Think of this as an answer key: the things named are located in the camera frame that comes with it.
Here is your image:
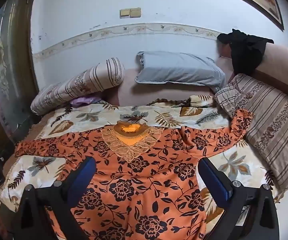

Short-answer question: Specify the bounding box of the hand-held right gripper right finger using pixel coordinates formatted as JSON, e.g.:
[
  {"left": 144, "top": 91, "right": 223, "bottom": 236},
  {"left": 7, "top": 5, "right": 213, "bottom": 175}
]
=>
[{"left": 198, "top": 157, "right": 280, "bottom": 240}]

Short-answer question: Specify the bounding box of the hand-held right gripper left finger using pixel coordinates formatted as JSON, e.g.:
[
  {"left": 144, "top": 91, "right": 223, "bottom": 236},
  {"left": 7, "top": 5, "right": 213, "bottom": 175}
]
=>
[{"left": 14, "top": 156, "right": 97, "bottom": 240}]

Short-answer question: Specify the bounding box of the orange black floral dress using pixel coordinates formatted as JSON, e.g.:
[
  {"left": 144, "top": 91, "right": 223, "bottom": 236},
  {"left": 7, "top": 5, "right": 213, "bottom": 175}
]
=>
[{"left": 14, "top": 109, "right": 255, "bottom": 240}]

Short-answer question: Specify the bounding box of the purple cloth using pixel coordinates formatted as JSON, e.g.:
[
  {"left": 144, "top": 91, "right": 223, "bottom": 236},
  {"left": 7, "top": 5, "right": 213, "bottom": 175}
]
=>
[{"left": 70, "top": 95, "right": 102, "bottom": 107}]

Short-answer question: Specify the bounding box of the striped floral flat cushion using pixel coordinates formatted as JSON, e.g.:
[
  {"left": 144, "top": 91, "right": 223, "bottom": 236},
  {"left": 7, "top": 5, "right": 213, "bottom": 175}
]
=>
[{"left": 214, "top": 74, "right": 288, "bottom": 193}]

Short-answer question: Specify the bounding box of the leaf print blanket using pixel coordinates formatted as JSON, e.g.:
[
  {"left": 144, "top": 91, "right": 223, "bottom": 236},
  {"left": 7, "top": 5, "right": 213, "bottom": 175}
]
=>
[{"left": 0, "top": 94, "right": 284, "bottom": 224}]

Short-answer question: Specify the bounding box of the patterned glass door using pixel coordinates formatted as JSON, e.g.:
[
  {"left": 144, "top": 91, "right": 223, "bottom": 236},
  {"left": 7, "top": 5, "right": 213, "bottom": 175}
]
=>
[{"left": 0, "top": 0, "right": 39, "bottom": 140}]

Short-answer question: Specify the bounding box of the grey pillow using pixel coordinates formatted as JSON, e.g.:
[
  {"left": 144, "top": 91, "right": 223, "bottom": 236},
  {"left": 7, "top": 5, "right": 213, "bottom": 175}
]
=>
[{"left": 135, "top": 51, "right": 226, "bottom": 93}]

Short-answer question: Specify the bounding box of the black cloth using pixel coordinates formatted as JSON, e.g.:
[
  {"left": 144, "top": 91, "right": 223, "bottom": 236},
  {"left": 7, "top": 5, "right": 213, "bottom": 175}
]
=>
[{"left": 217, "top": 29, "right": 274, "bottom": 77}]

